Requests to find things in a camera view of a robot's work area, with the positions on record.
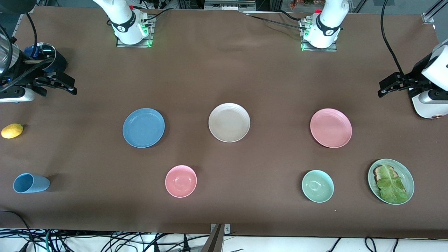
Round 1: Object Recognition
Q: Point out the pink plate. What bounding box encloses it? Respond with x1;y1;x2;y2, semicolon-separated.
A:
310;108;352;148

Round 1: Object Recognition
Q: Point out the blue plate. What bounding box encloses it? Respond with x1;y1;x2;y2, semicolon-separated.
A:
122;108;166;148

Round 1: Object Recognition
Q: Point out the dark blue saucepan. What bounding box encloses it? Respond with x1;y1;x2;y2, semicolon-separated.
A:
23;43;68;80

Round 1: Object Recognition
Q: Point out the white toaster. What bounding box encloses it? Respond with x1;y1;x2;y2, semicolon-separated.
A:
411;87;448;119

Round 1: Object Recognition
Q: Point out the glass lid blue knob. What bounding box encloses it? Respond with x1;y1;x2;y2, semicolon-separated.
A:
24;42;57;65

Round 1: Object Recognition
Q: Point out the yellow lemon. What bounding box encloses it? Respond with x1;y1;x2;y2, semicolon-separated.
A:
1;123;24;139

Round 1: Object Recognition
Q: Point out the aluminium corner profile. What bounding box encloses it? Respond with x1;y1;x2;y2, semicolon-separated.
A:
422;0;448;24

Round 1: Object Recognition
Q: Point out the toasted bread slice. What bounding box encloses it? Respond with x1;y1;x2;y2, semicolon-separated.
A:
373;164;399;182

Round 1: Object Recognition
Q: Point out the green plate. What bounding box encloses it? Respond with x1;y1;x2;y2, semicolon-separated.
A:
367;159;415;205

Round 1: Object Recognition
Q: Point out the green lettuce leaf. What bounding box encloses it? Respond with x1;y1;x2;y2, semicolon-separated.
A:
376;164;409;204

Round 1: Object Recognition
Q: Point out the blue cup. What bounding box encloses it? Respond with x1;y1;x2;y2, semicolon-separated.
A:
13;173;50;194

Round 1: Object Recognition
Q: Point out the orange object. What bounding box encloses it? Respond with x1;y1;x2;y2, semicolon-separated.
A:
290;0;328;8

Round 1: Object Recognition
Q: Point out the green bowl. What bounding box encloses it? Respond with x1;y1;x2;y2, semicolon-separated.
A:
301;170;335;203

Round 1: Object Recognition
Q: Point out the brown table cover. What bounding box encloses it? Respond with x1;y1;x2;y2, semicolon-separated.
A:
0;6;448;238

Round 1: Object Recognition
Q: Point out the pink bowl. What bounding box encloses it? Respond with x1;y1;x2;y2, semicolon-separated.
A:
165;165;197;198

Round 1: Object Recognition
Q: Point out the beige plate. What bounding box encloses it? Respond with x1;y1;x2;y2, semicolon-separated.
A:
208;103;251;143

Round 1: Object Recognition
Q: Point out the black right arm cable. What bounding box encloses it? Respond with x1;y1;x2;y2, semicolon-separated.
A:
0;13;53;93

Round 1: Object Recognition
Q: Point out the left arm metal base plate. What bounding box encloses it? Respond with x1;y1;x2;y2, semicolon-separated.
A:
300;19;338;52

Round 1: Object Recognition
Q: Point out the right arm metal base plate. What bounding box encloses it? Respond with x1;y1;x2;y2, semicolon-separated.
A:
116;16;154;48

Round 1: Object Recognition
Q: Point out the aluminium frame beam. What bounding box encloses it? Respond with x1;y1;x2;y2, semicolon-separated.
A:
204;0;257;11

